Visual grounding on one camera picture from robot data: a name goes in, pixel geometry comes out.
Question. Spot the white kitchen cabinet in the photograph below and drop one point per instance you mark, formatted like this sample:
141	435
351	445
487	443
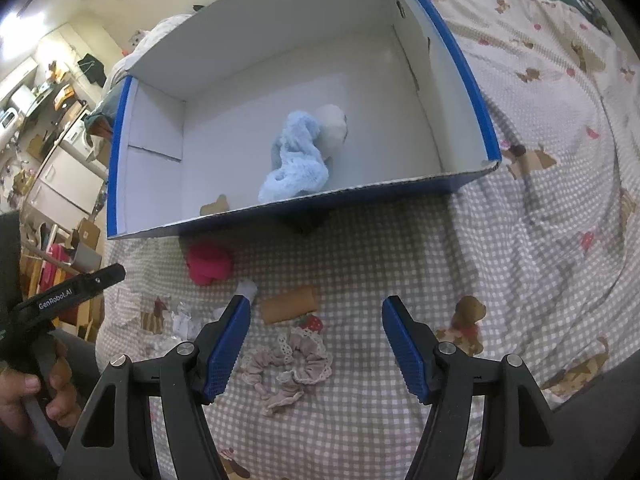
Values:
65	191

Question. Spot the blue and white cardboard box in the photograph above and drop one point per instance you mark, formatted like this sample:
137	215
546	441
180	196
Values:
200	110

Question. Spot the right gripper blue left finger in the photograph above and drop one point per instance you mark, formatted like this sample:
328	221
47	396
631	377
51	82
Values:
221	345

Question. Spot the dark hanging garment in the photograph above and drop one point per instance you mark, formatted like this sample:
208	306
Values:
92	69

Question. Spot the rumpled white duvet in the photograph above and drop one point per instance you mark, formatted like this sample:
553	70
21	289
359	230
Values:
148	40

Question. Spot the white washing machine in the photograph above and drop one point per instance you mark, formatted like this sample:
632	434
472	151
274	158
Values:
78	142

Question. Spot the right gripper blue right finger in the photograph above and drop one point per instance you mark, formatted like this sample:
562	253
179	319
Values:
413	345

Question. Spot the red fluffy scrunchie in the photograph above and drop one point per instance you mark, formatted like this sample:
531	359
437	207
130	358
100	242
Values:
208	263

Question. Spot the white knotted cloth scrunchie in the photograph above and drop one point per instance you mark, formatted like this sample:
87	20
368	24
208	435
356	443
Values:
333	132

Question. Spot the checked dog-print bed sheet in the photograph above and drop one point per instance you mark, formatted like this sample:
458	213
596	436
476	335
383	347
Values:
540	257

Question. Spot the pink frilly scrunchie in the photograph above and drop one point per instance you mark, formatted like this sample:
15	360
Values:
282	373

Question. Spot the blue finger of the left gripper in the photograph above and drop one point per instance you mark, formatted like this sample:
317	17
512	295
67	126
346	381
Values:
99	280

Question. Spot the brown cardboard box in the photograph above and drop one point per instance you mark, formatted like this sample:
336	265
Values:
86	233

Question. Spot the white plastic-wrapped scrunchie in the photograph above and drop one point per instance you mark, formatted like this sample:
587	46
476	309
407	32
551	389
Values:
186	321

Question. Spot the teal cushion under duvet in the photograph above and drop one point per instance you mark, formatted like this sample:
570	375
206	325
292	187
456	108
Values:
100	123

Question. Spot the light blue fluffy scrunchie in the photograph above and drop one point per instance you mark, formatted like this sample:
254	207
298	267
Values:
297	164

